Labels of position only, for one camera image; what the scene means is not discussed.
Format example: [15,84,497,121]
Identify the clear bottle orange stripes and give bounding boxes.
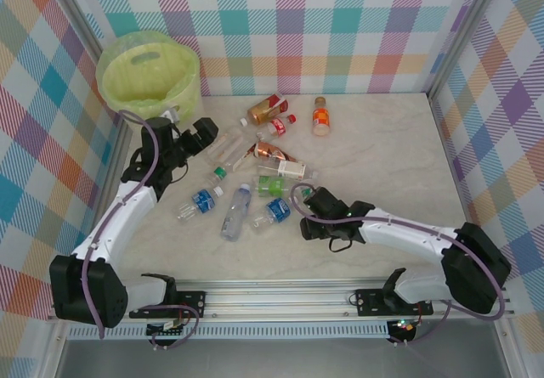
[207,126,247,169]

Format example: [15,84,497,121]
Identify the blue label water bottle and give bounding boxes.
[249,197,294,235]
[176,185,225,224]

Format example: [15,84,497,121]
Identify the small clear bottle green cap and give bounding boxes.
[206,166,229,188]

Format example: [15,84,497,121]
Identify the clear bottle white label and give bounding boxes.
[258,160,320,182]

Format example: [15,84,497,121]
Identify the clear bottle green label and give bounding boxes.
[254,174,310,199]

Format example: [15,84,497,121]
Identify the crushed brown drink bottle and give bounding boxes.
[252,139,298,165]

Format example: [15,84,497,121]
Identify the small cola bottle red cap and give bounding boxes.
[254,113,298,139]

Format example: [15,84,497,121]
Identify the tall clear bottle blue cap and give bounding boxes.
[219,182,252,242]

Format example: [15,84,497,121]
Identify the orange checked label bottle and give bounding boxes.
[311,96,332,138]

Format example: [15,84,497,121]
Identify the light green plastic bin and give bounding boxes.
[95,29,201,127]

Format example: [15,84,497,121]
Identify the right controller board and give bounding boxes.
[388,318,418,336]

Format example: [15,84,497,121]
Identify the controller board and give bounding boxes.
[388,318,418,336]
[146,319,187,337]

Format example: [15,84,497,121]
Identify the grey metal panel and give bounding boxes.
[54,338,511,378]

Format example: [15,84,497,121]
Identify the left controller board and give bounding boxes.
[146,319,187,337]

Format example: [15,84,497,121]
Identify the aluminium side rail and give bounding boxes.
[101,121,131,192]

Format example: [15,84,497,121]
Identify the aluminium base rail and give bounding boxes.
[47,278,516,323]

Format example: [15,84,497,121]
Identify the black right mount plate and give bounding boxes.
[354,288,434,318]

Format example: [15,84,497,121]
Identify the black mount plate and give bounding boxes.
[129,291,208,319]
[354,288,434,318]

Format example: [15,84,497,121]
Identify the white slotted cable duct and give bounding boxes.
[67,324,391,341]

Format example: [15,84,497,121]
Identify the black left mount plate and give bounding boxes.
[129,291,208,319]

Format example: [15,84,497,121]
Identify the aluminium left corner post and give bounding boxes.
[49,0,128,124]

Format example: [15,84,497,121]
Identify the aluminium corner post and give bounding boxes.
[424,0,511,99]
[49,0,128,124]

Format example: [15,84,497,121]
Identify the thin purple base cable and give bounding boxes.
[129,303,200,351]

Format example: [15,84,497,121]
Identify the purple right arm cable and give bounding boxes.
[289,182,509,347]

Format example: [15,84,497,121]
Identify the aluminium right corner post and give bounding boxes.
[424,0,511,99]

